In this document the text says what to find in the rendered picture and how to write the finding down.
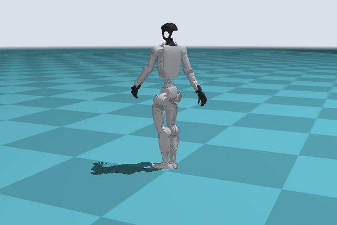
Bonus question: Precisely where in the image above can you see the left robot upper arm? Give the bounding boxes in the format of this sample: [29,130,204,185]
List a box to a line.
[146,46,164,73]

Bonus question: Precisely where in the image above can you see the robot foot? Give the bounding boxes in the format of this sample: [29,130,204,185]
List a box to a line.
[151,162,173,169]
[168,162,179,169]

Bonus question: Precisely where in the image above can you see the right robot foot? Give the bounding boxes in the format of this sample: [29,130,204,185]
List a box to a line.
[168,162,179,169]

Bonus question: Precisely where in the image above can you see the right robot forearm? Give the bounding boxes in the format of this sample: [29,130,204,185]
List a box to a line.
[187,70,199,91]

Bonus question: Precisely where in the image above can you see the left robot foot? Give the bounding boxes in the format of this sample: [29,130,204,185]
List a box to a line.
[151,162,173,169]

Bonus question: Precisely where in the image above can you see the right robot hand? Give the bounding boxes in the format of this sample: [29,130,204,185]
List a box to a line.
[195,85,207,106]

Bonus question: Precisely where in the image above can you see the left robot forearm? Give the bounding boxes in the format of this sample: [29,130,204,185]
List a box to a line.
[134,66,148,87]

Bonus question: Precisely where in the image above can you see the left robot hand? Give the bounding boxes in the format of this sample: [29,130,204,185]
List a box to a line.
[131,85,141,98]

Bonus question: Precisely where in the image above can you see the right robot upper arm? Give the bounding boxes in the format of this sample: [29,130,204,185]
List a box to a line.
[180,46,192,74]

